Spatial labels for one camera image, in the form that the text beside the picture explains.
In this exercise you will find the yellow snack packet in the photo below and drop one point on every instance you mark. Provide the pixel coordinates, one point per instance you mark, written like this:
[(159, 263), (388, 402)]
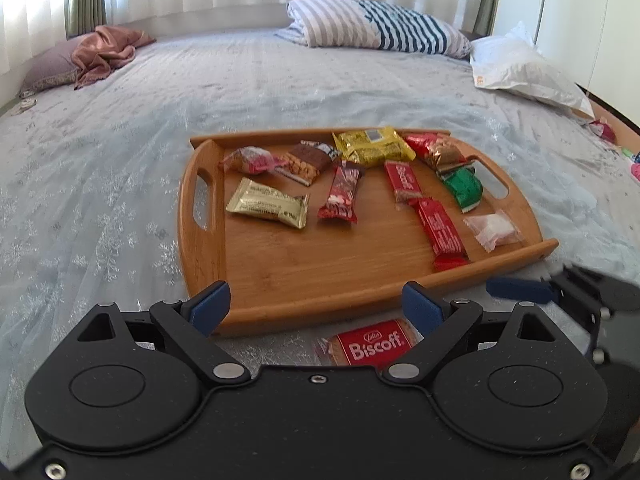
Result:
[(372, 147)]

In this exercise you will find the light blue bedspread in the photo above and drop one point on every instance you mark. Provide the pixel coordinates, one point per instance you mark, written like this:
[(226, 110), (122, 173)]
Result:
[(90, 177)]

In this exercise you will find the pink crumpled cloth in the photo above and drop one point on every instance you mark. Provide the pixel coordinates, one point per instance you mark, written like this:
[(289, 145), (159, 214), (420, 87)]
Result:
[(106, 49)]

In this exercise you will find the wooden serving tray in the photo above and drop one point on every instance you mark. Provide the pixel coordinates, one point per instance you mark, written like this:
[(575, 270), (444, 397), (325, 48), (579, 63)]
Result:
[(281, 278)]

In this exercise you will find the red KitKat bar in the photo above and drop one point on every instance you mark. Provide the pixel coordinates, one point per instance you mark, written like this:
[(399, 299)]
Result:
[(446, 243)]

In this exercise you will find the red Biscoff packet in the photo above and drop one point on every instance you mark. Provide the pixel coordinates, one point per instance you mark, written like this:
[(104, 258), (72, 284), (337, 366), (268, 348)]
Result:
[(374, 345), (403, 181)]

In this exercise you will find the red tissue pack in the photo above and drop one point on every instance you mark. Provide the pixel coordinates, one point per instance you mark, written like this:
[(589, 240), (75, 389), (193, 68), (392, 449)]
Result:
[(602, 130)]

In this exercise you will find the pink toy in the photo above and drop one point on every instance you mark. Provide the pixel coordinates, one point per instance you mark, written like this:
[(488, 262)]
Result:
[(635, 171)]

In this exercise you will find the brown peanut snack packet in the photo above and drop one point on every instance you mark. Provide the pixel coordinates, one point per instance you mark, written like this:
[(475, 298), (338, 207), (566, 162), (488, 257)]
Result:
[(307, 160)]

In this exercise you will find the green snack packet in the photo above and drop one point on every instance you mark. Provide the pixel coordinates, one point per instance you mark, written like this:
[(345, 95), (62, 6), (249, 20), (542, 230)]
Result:
[(465, 186)]

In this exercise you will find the dark red chocolate bar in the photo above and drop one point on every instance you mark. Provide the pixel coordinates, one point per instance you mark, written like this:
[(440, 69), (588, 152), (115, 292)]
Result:
[(340, 203)]

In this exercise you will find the striped pillow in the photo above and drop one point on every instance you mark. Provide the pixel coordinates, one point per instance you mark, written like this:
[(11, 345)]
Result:
[(369, 24)]

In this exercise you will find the gold snack packet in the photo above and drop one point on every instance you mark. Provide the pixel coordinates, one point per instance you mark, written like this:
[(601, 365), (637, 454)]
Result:
[(261, 201)]

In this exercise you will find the pink rice cake packet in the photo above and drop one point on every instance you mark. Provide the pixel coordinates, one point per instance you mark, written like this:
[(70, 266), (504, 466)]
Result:
[(252, 160)]

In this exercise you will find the white pillow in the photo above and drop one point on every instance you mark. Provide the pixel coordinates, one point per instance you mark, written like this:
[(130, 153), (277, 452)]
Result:
[(512, 63)]

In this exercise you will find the purple pillow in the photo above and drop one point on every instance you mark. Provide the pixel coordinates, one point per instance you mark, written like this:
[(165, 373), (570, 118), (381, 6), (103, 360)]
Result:
[(53, 68)]

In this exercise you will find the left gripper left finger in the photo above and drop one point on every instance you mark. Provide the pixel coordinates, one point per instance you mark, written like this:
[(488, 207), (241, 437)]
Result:
[(185, 327)]

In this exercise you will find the red cashew nut packet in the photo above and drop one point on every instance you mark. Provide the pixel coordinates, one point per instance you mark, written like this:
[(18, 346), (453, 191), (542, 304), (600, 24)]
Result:
[(438, 152)]

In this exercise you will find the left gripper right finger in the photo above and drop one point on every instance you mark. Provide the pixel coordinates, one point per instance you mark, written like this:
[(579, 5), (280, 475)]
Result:
[(446, 328)]

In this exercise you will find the white candy packet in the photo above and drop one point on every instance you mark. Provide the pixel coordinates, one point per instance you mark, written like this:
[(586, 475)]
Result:
[(493, 230)]

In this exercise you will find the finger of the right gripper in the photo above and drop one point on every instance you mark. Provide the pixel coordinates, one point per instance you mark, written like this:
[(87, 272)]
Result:
[(518, 289)]

